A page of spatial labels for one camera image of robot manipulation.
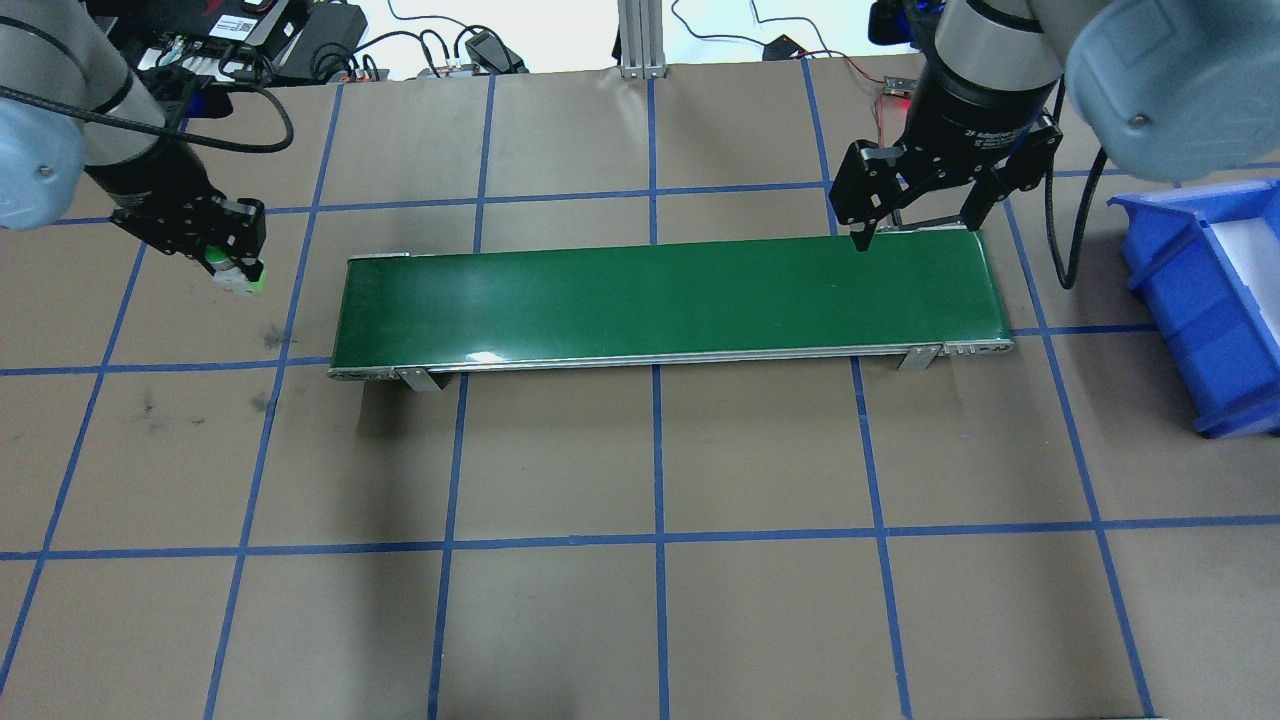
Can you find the green push button white base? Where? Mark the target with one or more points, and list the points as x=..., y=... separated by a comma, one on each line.
x=238, y=275

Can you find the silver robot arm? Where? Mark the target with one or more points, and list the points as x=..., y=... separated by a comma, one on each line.
x=1150, y=80
x=40, y=60

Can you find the black power adapter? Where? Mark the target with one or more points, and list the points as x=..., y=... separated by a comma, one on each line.
x=495, y=52
x=785, y=47

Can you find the black laptop with red logo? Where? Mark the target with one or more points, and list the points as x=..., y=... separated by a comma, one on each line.
x=250, y=40

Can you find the large black power brick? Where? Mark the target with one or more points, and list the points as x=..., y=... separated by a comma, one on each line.
x=335, y=30

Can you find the blue plastic storage bin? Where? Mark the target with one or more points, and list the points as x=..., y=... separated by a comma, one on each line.
x=1190, y=300

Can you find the green conveyor belt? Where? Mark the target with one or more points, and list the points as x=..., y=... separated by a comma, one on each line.
x=660, y=300

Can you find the aluminium camera post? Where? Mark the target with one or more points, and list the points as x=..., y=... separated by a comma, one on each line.
x=642, y=40

